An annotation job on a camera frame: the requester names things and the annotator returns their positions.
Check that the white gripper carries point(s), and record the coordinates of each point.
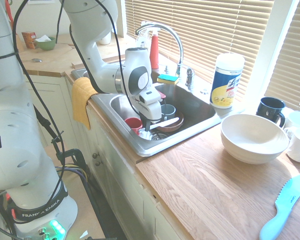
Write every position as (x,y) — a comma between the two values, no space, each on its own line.
(151,112)

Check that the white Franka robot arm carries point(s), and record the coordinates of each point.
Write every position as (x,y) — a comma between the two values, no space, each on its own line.
(12,112)

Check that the metal sink drain strainer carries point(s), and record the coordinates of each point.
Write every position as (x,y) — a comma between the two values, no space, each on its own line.
(158,136)

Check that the stainless steel double sink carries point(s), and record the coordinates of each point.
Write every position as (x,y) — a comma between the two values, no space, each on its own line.
(197,110)

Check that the chrome sink hole cap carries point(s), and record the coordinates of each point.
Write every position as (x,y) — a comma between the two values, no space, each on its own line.
(204,91)

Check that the light blue serrated knife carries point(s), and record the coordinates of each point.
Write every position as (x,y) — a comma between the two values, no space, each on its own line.
(288,200)

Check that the red cup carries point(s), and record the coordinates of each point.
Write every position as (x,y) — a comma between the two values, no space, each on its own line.
(133,123)

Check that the grey mug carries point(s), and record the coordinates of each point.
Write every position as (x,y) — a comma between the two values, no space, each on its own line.
(168,111)

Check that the brown ceramic bowl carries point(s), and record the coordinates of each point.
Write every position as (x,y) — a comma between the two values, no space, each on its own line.
(175,126)

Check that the yellow green sponge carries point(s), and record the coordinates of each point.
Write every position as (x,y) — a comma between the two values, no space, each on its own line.
(168,79)

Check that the dark cabinet knob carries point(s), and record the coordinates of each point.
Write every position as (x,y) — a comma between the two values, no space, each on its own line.
(97,155)
(98,163)

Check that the red bottle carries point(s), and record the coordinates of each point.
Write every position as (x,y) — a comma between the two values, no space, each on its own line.
(154,52)

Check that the yellow dish cloth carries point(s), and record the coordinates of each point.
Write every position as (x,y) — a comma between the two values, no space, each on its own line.
(81,100)

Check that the black clamp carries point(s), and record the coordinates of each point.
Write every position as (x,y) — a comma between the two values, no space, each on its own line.
(75,156)

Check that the clear spray bottle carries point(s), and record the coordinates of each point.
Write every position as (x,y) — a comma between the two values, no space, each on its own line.
(142,40)

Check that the Lysol wipes canister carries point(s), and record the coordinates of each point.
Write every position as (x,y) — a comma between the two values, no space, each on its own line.
(226,82)

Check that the chrome faucet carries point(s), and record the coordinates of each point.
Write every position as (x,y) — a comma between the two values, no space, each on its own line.
(176,40)

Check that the trailing plant in white pot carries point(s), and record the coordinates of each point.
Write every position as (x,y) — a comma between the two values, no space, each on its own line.
(105,38)

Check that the large cream bowl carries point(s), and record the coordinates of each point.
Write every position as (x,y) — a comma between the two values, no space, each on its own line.
(252,140)

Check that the wide wooden window blind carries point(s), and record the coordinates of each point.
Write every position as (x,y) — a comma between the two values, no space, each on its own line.
(215,30)

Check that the black mug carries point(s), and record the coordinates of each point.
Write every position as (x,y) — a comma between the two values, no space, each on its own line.
(268,110)

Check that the green bowl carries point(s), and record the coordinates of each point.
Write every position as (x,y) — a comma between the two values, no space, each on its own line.
(46,45)

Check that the metal spoon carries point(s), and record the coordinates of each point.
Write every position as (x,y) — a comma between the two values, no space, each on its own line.
(36,60)

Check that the white paper in bowl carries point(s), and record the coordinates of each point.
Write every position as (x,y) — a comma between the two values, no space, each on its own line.
(43,39)

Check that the orange cardboard box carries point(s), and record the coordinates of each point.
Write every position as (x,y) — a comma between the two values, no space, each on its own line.
(27,40)

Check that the narrow wooden window blind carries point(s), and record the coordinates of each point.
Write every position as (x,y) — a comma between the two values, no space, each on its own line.
(292,62)

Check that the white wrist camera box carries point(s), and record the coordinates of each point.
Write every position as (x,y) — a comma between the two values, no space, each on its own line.
(150,98)

